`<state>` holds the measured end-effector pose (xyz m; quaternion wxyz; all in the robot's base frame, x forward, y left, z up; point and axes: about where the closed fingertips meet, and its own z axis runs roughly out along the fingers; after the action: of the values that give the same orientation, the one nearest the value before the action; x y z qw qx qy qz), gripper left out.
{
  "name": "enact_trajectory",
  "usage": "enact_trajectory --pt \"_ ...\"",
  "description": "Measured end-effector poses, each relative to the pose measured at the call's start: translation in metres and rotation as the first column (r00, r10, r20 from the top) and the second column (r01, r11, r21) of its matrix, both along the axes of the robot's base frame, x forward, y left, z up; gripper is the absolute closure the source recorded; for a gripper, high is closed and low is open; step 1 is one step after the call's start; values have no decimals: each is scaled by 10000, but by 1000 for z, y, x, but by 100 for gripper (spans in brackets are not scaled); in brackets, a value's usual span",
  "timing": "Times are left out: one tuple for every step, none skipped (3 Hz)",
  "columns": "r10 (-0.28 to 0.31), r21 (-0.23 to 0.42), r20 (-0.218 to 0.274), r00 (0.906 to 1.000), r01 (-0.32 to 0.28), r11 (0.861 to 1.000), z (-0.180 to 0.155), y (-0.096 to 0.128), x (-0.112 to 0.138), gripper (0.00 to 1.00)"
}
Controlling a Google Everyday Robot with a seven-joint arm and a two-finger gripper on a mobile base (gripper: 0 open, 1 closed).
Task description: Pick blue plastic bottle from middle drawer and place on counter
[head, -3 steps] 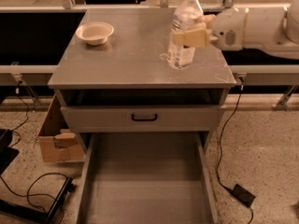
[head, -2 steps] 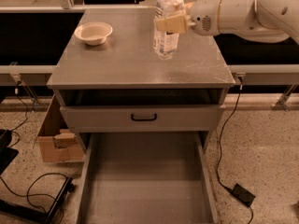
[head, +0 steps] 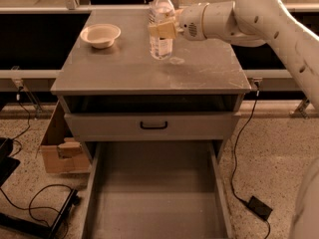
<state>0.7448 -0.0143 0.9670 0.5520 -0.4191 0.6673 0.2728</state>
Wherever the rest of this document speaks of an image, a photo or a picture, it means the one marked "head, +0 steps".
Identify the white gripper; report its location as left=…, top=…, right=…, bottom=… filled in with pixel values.
left=148, top=2, right=237, bottom=42

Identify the clear plastic water bottle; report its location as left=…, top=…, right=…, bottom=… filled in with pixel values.
left=149, top=0, right=174, bottom=60

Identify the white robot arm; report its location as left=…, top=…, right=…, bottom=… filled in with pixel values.
left=149, top=0, right=319, bottom=239

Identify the grey drawer cabinet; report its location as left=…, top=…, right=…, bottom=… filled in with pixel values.
left=52, top=8, right=250, bottom=156

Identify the open grey drawer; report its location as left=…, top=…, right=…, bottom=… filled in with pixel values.
left=80, top=140, right=234, bottom=239

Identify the cardboard box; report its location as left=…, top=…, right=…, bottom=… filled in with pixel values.
left=40, top=103, right=90, bottom=173

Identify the black metal stand base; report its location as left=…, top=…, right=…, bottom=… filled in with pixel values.
left=0, top=188, right=80, bottom=239

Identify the black power adapter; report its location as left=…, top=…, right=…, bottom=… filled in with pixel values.
left=247, top=196, right=272, bottom=221

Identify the black power cable right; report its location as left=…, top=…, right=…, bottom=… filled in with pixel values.
left=230, top=80, right=263, bottom=204

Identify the closed drawer with black handle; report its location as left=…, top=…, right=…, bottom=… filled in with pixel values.
left=65, top=113, right=240, bottom=141

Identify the black cable on floor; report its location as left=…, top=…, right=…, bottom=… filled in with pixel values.
left=0, top=183, right=74, bottom=239

